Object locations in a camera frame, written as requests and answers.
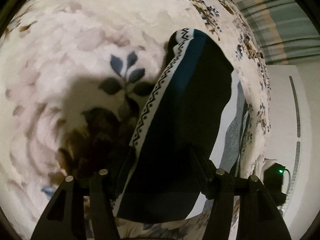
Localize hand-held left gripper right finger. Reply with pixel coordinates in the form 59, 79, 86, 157
191, 146, 292, 240

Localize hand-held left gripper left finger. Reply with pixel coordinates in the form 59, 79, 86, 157
30, 169, 123, 240

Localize black grey striped sweater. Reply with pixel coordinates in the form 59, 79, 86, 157
112, 29, 251, 224

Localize white cloth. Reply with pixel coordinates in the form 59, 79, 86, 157
254, 154, 278, 178

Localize wide grey-green curtain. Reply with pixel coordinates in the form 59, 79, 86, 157
235, 0, 312, 66

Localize floral bed blanket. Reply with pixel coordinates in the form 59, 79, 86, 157
0, 0, 272, 240

